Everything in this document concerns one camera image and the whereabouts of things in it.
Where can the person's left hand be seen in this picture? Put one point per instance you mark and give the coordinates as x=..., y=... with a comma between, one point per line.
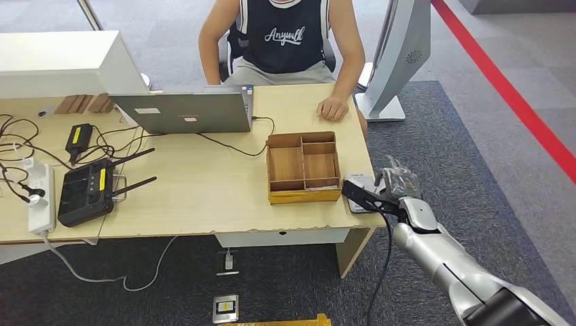
x=333, y=109

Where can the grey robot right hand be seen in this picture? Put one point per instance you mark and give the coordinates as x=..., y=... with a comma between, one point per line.
x=400, y=184

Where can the wooden compartment organizer tray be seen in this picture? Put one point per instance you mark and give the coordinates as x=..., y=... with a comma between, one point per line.
x=285, y=164

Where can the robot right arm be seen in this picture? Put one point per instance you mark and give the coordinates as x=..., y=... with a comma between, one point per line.
x=432, y=252

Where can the person's right forearm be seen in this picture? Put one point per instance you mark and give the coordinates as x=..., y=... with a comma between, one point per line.
x=209, y=67

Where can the person's left forearm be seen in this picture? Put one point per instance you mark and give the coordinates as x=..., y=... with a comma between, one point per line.
x=350, y=76

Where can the white room key card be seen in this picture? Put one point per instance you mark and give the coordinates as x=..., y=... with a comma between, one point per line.
x=321, y=187

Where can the person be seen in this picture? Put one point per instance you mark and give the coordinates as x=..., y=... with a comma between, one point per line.
x=283, y=45

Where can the round base pole stand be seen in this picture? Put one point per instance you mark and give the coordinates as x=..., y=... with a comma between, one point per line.
x=90, y=13
x=365, y=76

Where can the dark grey floor mat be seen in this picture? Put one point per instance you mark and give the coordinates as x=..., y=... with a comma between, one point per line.
x=450, y=157

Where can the silver kiosk screen stand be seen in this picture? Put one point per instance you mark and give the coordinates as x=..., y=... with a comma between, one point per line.
x=396, y=54

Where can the black office chair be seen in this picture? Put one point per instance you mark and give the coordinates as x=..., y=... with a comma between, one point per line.
x=222, y=72

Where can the red floor tape line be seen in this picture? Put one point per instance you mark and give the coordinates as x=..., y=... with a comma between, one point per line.
x=508, y=92

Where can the grey laptop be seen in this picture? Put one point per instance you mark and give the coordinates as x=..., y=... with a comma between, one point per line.
x=180, y=112

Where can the light wooden desk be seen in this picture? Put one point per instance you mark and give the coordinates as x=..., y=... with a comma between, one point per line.
x=202, y=189
x=11, y=225

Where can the yellow taped board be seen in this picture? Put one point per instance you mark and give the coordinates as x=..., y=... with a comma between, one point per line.
x=279, y=322

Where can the white floor plug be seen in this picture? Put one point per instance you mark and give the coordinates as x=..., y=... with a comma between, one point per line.
x=228, y=260

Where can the dark grey base block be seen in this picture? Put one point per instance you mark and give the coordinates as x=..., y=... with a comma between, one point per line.
x=517, y=5

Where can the silver floor socket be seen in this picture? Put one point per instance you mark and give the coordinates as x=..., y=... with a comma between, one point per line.
x=225, y=309

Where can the wooden slotted block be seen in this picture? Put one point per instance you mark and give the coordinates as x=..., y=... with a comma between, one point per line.
x=73, y=104
x=101, y=103

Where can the black power adapter yellow label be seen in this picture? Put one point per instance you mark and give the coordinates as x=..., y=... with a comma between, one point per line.
x=79, y=138

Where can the black remote controller with antennas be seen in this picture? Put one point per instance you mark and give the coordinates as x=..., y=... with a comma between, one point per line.
x=84, y=193

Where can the white counter box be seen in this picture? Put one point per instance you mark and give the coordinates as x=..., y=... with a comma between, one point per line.
x=54, y=60

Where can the white power plug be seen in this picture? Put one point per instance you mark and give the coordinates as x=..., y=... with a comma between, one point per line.
x=38, y=201

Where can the black power plug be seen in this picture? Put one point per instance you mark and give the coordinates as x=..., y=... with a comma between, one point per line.
x=34, y=191

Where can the white power strip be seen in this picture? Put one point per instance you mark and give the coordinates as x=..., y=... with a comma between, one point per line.
x=41, y=216

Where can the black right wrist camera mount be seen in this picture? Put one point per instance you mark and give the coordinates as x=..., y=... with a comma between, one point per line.
x=364, y=198

